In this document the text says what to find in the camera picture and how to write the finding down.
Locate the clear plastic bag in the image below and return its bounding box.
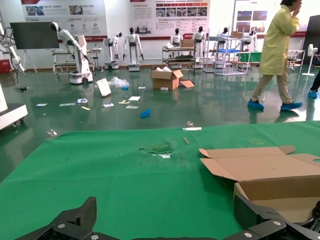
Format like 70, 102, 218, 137
107, 76, 131, 90

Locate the white machine base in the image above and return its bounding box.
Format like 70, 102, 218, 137
0, 82, 29, 131

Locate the open brown cardboard box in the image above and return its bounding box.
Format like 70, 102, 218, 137
199, 144, 320, 226

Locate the tall black panel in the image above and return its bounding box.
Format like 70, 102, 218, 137
301, 14, 320, 59

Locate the black cable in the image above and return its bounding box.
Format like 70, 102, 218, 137
299, 203, 320, 227

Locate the crumpled blue cloth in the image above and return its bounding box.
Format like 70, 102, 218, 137
139, 107, 152, 119

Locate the white workbench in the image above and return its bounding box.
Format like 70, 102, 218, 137
51, 47, 103, 75

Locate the person in dark trousers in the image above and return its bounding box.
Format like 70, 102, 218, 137
306, 72, 320, 100

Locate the wall poster with photo row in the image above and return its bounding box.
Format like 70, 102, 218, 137
129, 0, 211, 38

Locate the white humanoid robot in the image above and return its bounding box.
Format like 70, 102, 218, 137
216, 26, 230, 51
241, 29, 259, 52
191, 25, 208, 70
169, 27, 184, 49
103, 31, 124, 71
122, 26, 145, 73

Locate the table with green cover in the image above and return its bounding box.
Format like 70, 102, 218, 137
238, 51, 263, 63

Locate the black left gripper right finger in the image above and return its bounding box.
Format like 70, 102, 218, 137
223, 193, 320, 240

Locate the black display screen on stand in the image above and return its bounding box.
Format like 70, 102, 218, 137
9, 21, 60, 74

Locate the large open cardboard carton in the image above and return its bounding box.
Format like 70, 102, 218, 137
149, 66, 185, 91

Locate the white humanoid on wheeled base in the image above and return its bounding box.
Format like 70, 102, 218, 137
49, 21, 94, 85

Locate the white and red carton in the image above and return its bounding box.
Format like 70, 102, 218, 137
95, 77, 113, 98

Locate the wide wall poster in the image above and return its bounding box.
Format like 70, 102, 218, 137
20, 0, 109, 39

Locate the white metal rack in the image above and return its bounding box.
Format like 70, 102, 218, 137
202, 32, 252, 77

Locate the metal shelf cart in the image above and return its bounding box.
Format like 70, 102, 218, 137
161, 45, 198, 74

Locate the person in yellow coat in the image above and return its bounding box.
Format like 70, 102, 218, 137
247, 0, 304, 112

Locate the flat cardboard piece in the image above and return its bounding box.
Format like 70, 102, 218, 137
178, 79, 196, 89

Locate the white work table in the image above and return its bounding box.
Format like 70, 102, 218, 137
287, 49, 307, 73

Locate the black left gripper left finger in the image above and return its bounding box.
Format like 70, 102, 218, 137
14, 196, 113, 240

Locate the red cabinet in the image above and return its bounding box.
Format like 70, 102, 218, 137
0, 59, 13, 75

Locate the white standing fan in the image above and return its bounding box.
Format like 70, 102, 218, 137
301, 43, 319, 77

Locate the narrow wall poster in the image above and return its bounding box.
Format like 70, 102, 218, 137
234, 0, 270, 33

